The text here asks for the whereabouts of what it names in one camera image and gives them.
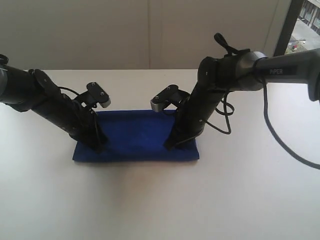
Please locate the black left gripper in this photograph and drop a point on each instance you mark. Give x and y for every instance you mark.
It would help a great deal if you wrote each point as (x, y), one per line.
(80, 123)

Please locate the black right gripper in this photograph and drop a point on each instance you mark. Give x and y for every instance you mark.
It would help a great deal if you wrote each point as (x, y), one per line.
(192, 116)

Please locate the blue terry towel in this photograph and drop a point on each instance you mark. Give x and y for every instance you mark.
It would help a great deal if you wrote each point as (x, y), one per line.
(136, 136)

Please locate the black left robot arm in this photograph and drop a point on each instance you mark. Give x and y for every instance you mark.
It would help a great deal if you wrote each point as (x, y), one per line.
(34, 90)

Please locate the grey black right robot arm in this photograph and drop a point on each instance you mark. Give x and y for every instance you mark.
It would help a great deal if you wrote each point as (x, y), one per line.
(246, 72)

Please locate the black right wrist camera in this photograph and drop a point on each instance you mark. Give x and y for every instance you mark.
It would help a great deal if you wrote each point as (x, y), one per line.
(171, 95)

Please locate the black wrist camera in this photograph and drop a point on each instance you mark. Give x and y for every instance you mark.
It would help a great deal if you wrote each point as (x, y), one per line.
(171, 95)
(93, 96)

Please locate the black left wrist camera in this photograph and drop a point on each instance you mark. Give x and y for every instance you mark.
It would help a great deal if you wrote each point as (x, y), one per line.
(93, 96)

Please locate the dark window frame post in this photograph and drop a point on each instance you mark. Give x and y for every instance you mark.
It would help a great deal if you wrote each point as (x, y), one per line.
(287, 27)

